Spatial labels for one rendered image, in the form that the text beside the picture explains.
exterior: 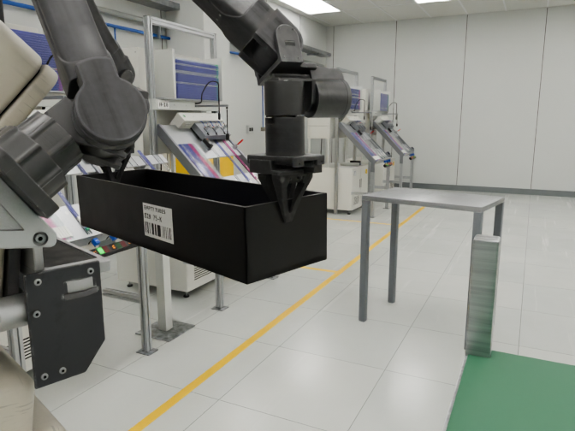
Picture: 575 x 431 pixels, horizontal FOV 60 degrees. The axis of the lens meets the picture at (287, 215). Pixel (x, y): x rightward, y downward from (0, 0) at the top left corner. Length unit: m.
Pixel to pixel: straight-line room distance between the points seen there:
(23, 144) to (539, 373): 0.63
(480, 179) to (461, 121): 1.06
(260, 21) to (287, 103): 0.12
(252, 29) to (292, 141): 0.16
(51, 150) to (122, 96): 0.10
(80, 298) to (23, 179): 0.26
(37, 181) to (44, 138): 0.05
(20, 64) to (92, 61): 0.15
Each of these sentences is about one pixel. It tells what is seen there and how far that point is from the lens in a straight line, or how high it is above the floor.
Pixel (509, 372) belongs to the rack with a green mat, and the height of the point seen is 0.95.
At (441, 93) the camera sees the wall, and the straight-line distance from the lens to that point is 9.45.
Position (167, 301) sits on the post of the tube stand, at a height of 0.19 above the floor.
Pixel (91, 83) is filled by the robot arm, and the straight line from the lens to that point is 0.60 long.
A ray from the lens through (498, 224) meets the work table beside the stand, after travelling 3.18.
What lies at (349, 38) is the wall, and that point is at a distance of 9.98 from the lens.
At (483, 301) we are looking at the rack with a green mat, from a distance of 0.67.
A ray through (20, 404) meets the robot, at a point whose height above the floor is 0.86.
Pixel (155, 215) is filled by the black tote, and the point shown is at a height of 1.08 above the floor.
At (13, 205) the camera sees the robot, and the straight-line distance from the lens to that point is 0.59.
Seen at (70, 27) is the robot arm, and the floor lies 1.34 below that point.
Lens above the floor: 1.24
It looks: 11 degrees down
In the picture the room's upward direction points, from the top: straight up
